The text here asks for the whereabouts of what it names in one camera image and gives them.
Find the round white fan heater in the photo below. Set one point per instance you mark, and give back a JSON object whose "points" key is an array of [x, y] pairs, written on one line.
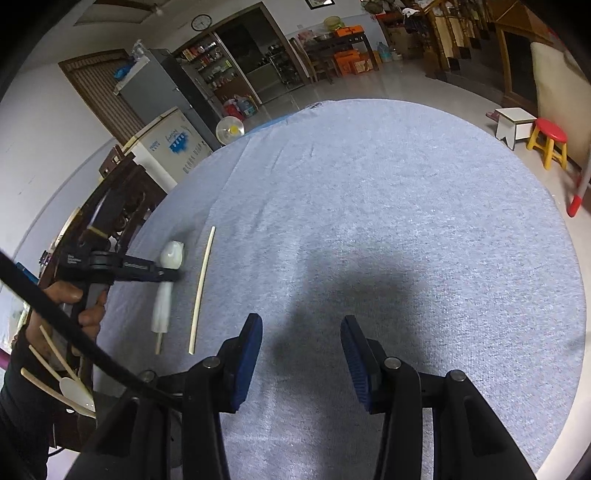
{"points": [[231, 131]]}

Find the flat orange box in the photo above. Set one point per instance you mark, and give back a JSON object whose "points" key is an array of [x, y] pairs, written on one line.
{"points": [[349, 31]]}

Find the white pole with red tip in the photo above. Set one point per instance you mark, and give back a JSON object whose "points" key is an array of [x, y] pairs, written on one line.
{"points": [[577, 198]]}

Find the brown slatted door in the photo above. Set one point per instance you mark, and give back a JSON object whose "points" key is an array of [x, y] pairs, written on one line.
{"points": [[101, 92]]}

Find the blue undercloth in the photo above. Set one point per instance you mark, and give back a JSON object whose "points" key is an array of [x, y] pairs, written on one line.
{"points": [[272, 123]]}

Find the orange carton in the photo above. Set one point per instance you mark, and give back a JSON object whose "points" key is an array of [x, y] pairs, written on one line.
{"points": [[365, 64], [345, 63]]}

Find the metal kitchen rack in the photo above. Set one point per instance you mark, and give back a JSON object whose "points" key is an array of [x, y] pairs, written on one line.
{"points": [[284, 64]]}

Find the round wall clock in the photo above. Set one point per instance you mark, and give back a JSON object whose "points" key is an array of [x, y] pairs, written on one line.
{"points": [[202, 22]]}

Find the person's left hand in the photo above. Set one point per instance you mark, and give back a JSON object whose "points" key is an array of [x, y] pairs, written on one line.
{"points": [[90, 318]]}

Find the wooden stair railing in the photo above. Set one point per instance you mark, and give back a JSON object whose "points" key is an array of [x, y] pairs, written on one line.
{"points": [[452, 32]]}

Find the red round stool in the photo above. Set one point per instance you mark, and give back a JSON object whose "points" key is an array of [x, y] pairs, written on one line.
{"points": [[549, 129]]}

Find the large blue water bottle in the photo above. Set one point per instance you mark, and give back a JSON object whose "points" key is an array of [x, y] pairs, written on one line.
{"points": [[384, 51], [242, 105]]}

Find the glass shelf cabinet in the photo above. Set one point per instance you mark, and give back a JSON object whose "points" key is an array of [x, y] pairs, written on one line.
{"points": [[217, 69]]}

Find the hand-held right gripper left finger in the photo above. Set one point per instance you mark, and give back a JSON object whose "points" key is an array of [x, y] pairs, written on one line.
{"points": [[244, 360]]}

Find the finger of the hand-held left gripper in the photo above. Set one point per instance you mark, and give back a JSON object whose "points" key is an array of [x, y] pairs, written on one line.
{"points": [[143, 273]]}

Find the red bag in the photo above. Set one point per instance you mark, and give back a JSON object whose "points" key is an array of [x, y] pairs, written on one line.
{"points": [[230, 110]]}

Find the grey refrigerator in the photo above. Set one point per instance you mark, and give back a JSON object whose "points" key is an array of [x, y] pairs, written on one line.
{"points": [[157, 83]]}

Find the white chest freezer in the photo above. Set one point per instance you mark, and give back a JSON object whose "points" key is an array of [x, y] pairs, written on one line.
{"points": [[175, 143]]}

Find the white low stool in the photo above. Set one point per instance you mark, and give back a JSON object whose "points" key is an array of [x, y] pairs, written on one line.
{"points": [[515, 122]]}

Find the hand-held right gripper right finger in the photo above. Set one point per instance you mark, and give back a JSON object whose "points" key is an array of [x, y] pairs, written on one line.
{"points": [[358, 364]]}

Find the white plastic spoon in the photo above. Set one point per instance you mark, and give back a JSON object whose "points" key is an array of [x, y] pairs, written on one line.
{"points": [[74, 392], [171, 254]]}

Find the dark wooden side table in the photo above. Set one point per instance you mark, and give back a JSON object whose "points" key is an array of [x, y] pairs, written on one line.
{"points": [[341, 44]]}

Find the blue plastic bag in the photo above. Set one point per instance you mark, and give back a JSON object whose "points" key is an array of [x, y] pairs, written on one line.
{"points": [[121, 73]]}

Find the dark wooden chair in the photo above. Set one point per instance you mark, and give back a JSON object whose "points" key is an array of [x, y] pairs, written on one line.
{"points": [[115, 161], [302, 60]]}

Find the green basin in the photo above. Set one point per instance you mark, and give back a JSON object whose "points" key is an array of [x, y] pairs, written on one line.
{"points": [[331, 21]]}

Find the framed wall picture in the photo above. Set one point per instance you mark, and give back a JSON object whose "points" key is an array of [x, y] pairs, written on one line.
{"points": [[320, 3]]}

